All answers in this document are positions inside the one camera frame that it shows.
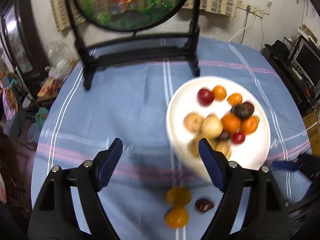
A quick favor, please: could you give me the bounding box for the mandarin orange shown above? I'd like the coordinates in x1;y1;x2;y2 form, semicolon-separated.
221;112;241;135

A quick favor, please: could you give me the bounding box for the black desk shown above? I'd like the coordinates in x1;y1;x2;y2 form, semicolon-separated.
263;40;317;117

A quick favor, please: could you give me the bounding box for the computer monitor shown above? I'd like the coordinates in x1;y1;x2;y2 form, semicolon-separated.
293;40;319;87

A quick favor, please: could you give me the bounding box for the pale speckled melon fruit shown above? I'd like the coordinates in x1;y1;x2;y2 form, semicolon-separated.
188;135;216;158

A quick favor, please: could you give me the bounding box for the small mandarin on plate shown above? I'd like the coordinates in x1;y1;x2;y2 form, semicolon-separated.
227;93;243;106

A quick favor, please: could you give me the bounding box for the red cherry tomato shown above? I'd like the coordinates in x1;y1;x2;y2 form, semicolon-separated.
231;132;246;145

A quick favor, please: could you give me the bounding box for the dark cherry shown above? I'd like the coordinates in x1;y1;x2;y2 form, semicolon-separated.
216;131;232;141

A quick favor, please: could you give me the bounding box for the dark mangosteen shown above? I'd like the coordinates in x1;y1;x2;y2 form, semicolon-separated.
195;198;215;213
231;104;252;120

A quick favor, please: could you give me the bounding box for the pale round fruit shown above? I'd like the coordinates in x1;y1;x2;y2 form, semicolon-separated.
201;115;223;138

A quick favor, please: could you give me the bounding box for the tan round fruit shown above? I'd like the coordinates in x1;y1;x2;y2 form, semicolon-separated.
183;112;204;133

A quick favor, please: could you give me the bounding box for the big orange fruit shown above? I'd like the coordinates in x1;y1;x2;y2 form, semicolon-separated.
240;116;259;135

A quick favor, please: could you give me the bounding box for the green tomato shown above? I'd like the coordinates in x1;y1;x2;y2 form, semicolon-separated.
165;187;192;207

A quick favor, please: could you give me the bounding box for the dark wooden cabinet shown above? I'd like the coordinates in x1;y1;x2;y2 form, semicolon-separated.
1;0;49;80

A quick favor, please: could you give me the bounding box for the large red plum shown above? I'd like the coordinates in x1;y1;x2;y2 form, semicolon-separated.
197;88;215;106

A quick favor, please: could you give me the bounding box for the blue striped tablecloth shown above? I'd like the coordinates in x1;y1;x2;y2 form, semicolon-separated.
31;38;310;239

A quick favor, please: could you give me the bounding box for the orange tomato left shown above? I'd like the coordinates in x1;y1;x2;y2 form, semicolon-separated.
165;207;189;229

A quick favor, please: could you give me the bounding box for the white oval plate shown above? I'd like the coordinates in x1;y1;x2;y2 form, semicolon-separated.
166;76;271;181

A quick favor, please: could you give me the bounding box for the orange persimmon fruit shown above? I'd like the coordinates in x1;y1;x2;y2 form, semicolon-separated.
212;85;227;101

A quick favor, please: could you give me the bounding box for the yellow spotted fruit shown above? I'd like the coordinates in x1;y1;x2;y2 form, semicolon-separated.
214;140;232;160

